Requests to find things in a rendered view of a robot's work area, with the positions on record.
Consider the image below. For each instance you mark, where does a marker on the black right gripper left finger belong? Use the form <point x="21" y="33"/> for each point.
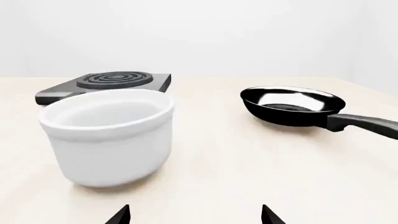
<point x="121" y="217"/>

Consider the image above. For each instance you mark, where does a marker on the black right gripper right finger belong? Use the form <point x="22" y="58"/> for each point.
<point x="270" y="217"/>

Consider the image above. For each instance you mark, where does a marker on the white ceramic bowl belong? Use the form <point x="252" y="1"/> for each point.
<point x="107" y="140"/>

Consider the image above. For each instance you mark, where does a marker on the black frying pan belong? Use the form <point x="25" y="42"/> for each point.
<point x="292" y="107"/>

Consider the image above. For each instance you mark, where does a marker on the black electric hot plate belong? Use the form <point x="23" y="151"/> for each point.
<point x="130" y="80"/>

